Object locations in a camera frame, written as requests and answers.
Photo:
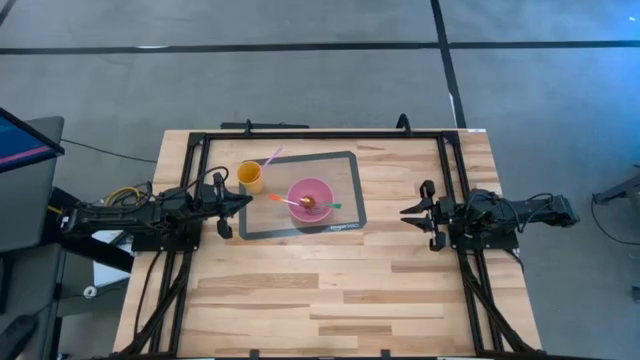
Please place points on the black floor stand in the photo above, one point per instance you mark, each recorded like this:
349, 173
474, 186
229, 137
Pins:
620, 190

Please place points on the translucent black-edged baking mat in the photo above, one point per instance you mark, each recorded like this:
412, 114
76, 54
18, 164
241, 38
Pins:
270, 220

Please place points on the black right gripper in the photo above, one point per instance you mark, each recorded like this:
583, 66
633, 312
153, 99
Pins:
442, 215

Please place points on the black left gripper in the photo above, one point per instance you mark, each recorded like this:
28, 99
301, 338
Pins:
220, 202

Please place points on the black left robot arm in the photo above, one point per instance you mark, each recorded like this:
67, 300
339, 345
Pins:
125, 215

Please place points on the white tape roll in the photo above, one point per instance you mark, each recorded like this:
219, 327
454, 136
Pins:
90, 291

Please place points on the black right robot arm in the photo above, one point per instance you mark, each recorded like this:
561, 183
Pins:
525, 210

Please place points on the black aluminium table frame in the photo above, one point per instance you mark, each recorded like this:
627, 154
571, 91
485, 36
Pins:
325, 135

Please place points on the black clamp hook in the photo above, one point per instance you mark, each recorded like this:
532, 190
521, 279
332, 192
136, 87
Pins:
404, 122

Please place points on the white box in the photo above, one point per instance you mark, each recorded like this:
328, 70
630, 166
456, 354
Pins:
107, 270

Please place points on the pink translucent straw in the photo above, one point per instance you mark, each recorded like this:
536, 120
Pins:
273, 156

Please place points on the pink plastic bowl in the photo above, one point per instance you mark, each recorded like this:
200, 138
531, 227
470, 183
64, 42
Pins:
320, 190

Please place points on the computer monitor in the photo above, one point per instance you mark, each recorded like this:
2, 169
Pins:
20, 145

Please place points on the yellow plastic cup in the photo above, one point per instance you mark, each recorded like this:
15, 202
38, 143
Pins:
250, 182

